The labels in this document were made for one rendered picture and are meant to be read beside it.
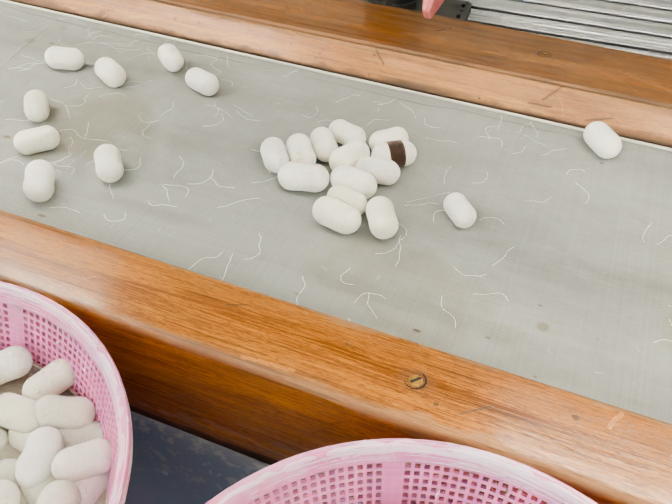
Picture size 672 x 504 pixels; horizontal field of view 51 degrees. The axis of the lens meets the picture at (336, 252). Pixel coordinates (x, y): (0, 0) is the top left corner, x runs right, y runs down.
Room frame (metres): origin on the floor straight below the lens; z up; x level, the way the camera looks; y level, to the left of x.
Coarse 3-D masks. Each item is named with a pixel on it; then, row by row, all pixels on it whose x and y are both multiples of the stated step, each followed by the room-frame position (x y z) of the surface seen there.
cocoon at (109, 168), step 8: (104, 144) 0.44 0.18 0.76; (96, 152) 0.43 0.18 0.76; (104, 152) 0.43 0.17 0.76; (112, 152) 0.43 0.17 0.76; (96, 160) 0.42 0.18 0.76; (104, 160) 0.42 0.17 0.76; (112, 160) 0.42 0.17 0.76; (120, 160) 0.43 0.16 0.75; (96, 168) 0.41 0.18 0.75; (104, 168) 0.41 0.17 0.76; (112, 168) 0.41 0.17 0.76; (120, 168) 0.42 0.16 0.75; (104, 176) 0.41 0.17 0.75; (112, 176) 0.41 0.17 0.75; (120, 176) 0.42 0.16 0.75
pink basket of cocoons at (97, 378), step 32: (0, 288) 0.28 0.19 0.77; (0, 320) 0.27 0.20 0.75; (32, 320) 0.27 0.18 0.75; (64, 320) 0.26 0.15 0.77; (32, 352) 0.26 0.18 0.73; (64, 352) 0.25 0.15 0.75; (96, 352) 0.23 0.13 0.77; (96, 384) 0.23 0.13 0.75; (96, 416) 0.22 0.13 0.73; (128, 416) 0.19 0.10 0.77; (128, 448) 0.18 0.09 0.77; (128, 480) 0.16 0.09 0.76
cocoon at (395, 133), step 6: (378, 132) 0.47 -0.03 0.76; (384, 132) 0.47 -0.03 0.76; (390, 132) 0.47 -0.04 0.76; (396, 132) 0.47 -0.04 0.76; (402, 132) 0.47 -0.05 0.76; (372, 138) 0.47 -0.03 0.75; (378, 138) 0.46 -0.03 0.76; (384, 138) 0.46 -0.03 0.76; (390, 138) 0.47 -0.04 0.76; (396, 138) 0.47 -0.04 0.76; (402, 138) 0.47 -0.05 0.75; (408, 138) 0.47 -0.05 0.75; (372, 144) 0.46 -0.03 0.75
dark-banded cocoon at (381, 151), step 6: (378, 144) 0.45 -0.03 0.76; (384, 144) 0.45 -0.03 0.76; (408, 144) 0.45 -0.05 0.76; (372, 150) 0.45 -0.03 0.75; (378, 150) 0.45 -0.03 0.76; (384, 150) 0.44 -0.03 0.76; (408, 150) 0.45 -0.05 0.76; (414, 150) 0.45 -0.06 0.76; (372, 156) 0.45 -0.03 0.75; (378, 156) 0.44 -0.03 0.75; (384, 156) 0.44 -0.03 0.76; (390, 156) 0.44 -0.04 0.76; (408, 156) 0.45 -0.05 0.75; (414, 156) 0.45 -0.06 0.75; (408, 162) 0.44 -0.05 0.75
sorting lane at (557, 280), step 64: (0, 0) 0.73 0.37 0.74; (0, 64) 0.59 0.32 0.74; (128, 64) 0.60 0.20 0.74; (192, 64) 0.60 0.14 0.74; (256, 64) 0.61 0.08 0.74; (0, 128) 0.48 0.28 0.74; (64, 128) 0.49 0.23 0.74; (128, 128) 0.49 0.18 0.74; (192, 128) 0.49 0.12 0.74; (256, 128) 0.50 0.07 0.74; (384, 128) 0.50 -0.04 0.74; (448, 128) 0.51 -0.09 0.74; (512, 128) 0.51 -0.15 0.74; (576, 128) 0.51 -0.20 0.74; (0, 192) 0.40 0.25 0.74; (64, 192) 0.40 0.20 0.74; (128, 192) 0.41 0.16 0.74; (192, 192) 0.41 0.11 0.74; (256, 192) 0.41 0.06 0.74; (320, 192) 0.41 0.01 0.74; (384, 192) 0.42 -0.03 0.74; (448, 192) 0.42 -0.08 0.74; (512, 192) 0.42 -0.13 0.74; (576, 192) 0.43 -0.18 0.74; (640, 192) 0.43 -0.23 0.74; (192, 256) 0.34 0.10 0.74; (256, 256) 0.34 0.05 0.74; (320, 256) 0.34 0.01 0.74; (384, 256) 0.35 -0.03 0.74; (448, 256) 0.35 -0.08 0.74; (512, 256) 0.35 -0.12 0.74; (576, 256) 0.35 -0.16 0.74; (640, 256) 0.36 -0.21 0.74; (384, 320) 0.29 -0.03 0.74; (448, 320) 0.29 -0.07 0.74; (512, 320) 0.29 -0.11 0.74; (576, 320) 0.29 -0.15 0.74; (640, 320) 0.30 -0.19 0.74; (576, 384) 0.25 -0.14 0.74; (640, 384) 0.25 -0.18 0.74
